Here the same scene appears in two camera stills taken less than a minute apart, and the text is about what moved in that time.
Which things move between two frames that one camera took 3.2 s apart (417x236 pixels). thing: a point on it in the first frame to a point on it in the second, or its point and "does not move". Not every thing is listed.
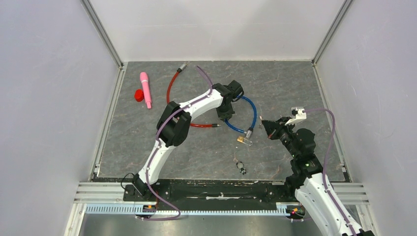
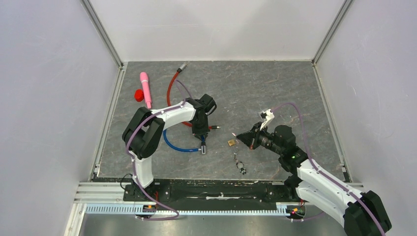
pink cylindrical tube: x=143 y=76 does not move
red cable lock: x=184 y=66 does not move
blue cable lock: x=249 y=132 to x=203 y=145
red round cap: x=139 y=95 does not move
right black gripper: x=271 y=126 to x=251 y=137
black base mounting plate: x=208 y=191 does not move
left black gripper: x=227 y=115 to x=203 y=132
